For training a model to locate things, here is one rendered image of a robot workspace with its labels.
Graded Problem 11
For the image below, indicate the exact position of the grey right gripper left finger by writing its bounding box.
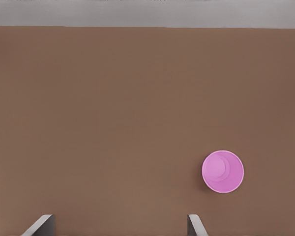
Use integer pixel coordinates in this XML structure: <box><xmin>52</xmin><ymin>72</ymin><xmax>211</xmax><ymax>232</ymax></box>
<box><xmin>21</xmin><ymin>214</ymin><xmax>56</xmax><ymax>236</ymax></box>

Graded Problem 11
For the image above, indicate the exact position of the pink bowl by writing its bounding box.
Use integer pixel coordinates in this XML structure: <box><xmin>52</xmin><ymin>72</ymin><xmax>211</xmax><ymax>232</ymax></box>
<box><xmin>201</xmin><ymin>150</ymin><xmax>245</xmax><ymax>193</ymax></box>

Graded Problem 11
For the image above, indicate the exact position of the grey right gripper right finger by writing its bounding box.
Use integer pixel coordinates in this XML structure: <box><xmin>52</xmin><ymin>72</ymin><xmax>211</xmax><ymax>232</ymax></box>
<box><xmin>187</xmin><ymin>213</ymin><xmax>208</xmax><ymax>236</ymax></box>

